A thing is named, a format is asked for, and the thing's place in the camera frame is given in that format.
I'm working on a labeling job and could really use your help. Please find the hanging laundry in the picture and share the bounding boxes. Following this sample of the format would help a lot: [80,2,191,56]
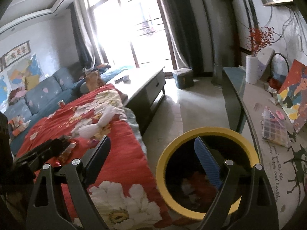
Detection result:
[139,2,159,36]

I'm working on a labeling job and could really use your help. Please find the pink plush toys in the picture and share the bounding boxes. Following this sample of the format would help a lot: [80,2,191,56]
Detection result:
[8,87,28,106]

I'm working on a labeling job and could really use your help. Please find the blue floral sofa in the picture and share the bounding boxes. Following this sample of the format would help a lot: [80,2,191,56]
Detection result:
[0,63,135,154]

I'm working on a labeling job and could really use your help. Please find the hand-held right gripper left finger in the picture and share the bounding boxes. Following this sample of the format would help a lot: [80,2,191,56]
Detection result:
[25,135,112,230]

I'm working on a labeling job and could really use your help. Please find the yellow cushion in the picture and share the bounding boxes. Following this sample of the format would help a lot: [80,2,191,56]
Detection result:
[24,75,40,91]

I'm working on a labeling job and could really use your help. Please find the pale translucent plastic bag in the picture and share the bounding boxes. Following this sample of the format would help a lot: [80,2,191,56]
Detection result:
[181,178,201,205]

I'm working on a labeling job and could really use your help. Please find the white vase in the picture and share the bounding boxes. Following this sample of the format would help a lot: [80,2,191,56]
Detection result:
[245,55,259,84]

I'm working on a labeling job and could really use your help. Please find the black wall frame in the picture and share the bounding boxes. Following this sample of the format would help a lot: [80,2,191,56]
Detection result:
[222,0,261,55]

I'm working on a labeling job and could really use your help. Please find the dark grey curtain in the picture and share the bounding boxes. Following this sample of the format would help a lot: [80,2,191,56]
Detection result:
[158,0,204,76]
[69,1,101,65]

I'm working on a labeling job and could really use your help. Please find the printed cabinet mat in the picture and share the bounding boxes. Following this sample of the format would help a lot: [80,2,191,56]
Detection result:
[240,77,307,211]

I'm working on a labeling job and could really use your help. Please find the colourful canvas painting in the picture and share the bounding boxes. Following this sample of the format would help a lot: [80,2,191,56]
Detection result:
[276,59,307,133]

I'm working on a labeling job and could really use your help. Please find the orange patterned cloth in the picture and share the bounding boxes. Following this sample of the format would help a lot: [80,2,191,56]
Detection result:
[8,116,30,136]

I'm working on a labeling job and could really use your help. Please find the blue storage stool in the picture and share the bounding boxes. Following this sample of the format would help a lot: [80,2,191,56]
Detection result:
[172,68,194,90]

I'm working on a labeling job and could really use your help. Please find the orange plastic wrapper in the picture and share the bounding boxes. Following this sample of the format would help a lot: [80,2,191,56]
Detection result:
[189,174,216,197]

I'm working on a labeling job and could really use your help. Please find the black hoop handle basket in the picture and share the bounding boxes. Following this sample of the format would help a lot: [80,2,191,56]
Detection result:
[267,53,289,89]

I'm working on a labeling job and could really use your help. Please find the white canvas board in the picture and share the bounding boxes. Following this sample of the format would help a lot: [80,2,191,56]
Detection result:
[257,48,275,81]

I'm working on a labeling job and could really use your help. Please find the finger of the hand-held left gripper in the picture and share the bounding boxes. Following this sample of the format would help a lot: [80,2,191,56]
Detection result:
[16,136,70,170]

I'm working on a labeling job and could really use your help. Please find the world map poster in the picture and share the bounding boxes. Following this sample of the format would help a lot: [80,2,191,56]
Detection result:
[0,73,11,111]

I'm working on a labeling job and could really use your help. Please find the red floral blanket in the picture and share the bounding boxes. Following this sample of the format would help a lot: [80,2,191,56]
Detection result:
[14,84,183,230]

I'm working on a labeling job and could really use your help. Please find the hanging black cables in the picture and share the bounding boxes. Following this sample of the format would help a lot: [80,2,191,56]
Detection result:
[264,3,307,53]

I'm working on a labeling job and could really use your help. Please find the grey coffee table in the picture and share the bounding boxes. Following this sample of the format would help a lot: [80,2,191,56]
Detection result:
[99,66,166,137]

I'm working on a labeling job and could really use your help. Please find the glass balcony door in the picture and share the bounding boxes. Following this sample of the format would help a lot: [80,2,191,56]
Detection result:
[83,0,178,70]

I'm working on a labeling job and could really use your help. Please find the country map poster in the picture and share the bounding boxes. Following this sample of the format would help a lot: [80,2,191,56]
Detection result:
[7,54,44,87]

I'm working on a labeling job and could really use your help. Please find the glass-top television cabinet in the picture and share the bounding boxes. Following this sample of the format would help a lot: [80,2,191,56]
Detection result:
[222,67,307,221]

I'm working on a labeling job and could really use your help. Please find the clear bead organizer box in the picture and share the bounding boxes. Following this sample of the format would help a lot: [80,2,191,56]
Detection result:
[261,108,288,148]

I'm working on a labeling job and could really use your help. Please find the white cloth bundle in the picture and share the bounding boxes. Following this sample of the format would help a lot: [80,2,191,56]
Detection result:
[77,107,119,139]

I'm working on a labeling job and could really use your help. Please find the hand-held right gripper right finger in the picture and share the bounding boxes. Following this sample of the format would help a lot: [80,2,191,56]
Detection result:
[194,136,280,230]

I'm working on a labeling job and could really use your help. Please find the grey standing air conditioner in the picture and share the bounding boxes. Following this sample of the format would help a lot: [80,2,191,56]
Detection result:
[197,0,237,85]

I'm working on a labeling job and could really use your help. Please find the yellow trash bin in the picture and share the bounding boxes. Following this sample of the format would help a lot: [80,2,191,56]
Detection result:
[155,127,261,221]

